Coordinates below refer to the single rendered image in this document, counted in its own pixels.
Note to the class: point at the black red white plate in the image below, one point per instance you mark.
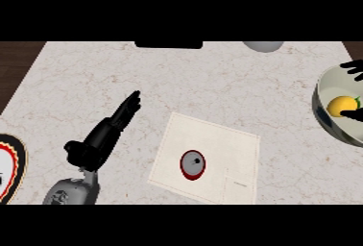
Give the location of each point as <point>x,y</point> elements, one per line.
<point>11,168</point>

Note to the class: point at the white placemat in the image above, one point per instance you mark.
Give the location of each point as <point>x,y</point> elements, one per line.
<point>213,157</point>

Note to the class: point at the red can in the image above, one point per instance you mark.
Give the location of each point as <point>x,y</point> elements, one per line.
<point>192,164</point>

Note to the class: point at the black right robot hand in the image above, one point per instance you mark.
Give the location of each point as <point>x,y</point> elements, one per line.
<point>356,68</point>

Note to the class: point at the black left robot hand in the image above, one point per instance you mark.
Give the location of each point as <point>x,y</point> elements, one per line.
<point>101,137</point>

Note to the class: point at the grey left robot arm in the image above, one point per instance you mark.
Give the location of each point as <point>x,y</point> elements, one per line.
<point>71,192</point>

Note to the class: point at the black appliance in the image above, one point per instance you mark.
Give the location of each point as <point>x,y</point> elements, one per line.
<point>168,44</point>

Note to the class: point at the yellow lemon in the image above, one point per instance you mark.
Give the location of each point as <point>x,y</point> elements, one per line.
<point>341,105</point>

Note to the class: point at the grey round object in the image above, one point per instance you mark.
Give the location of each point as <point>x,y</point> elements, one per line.
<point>263,46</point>

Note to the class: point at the grey bowl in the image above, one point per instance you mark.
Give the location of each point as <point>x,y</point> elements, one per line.
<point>338,128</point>

